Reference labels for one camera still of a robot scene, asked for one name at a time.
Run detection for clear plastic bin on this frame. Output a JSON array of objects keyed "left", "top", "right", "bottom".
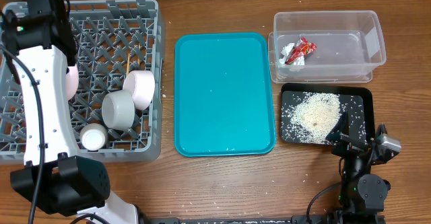
[{"left": 268, "top": 10, "right": 387, "bottom": 83}]

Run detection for white paper napkin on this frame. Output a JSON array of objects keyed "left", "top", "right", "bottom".
[{"left": 279, "top": 43, "right": 304, "bottom": 66}]

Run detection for cooked rice leftovers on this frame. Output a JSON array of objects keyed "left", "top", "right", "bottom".
[{"left": 280, "top": 91, "right": 366, "bottom": 145}]

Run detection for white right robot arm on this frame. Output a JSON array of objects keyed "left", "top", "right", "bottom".
[{"left": 327, "top": 112, "right": 401, "bottom": 223}]

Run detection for large white round plate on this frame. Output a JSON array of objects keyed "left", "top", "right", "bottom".
[{"left": 65, "top": 65, "right": 79, "bottom": 100}]

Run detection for black waste tray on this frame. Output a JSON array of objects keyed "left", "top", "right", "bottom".
[{"left": 280, "top": 83, "right": 374, "bottom": 144}]

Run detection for grey dishwasher rack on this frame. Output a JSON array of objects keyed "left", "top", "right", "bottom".
[{"left": 0, "top": 0, "right": 166, "bottom": 166}]

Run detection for white cup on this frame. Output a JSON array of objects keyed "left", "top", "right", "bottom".
[{"left": 80, "top": 123, "right": 108, "bottom": 151}]

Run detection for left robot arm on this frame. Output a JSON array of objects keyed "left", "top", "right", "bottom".
[{"left": 1, "top": 8, "right": 146, "bottom": 223}]

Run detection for grey metal bowl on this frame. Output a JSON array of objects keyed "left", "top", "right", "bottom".
[{"left": 102, "top": 90, "right": 135, "bottom": 131}]

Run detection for red snack wrapper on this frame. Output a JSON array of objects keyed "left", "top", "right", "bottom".
[{"left": 287, "top": 37, "right": 317, "bottom": 65}]

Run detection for wooden chopstick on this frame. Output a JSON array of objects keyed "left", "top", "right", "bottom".
[
  {"left": 126, "top": 53, "right": 131, "bottom": 76},
  {"left": 136, "top": 43, "right": 141, "bottom": 65}
]

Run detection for teal plastic tray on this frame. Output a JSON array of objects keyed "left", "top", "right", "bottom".
[{"left": 174, "top": 32, "right": 276, "bottom": 157}]

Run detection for small white bowl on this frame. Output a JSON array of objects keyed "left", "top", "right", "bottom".
[{"left": 123, "top": 71, "right": 156, "bottom": 110}]

